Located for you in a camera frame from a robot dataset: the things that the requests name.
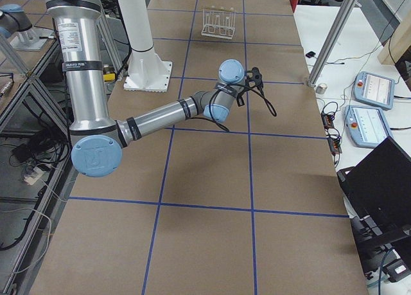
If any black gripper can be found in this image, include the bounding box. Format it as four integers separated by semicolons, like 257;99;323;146
236;89;247;107

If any small silver metal cylinder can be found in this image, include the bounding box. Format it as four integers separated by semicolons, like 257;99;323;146
315;83;328;94

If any small black puck device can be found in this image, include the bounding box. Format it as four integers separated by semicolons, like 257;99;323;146
305;51;316;58

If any teach pendant tablet near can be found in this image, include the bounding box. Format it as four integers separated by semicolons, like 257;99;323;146
344;105;393;148

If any teach pendant tablet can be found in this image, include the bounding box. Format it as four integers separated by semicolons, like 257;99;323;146
344;105;393;148
353;71;395;110

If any teach pendant tablet far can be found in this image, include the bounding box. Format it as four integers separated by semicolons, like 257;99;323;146
353;71;395;110

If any black laptop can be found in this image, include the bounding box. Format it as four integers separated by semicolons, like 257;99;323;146
337;136;410;231

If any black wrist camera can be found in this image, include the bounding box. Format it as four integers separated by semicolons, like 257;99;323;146
245;67;263;89

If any white wire cup holder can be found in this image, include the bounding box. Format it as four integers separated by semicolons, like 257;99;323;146
201;6;236;40

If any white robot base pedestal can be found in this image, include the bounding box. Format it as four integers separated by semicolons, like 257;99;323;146
118;0;173;93

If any aluminium frame post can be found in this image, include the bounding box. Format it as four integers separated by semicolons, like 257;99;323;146
307;0;357;87

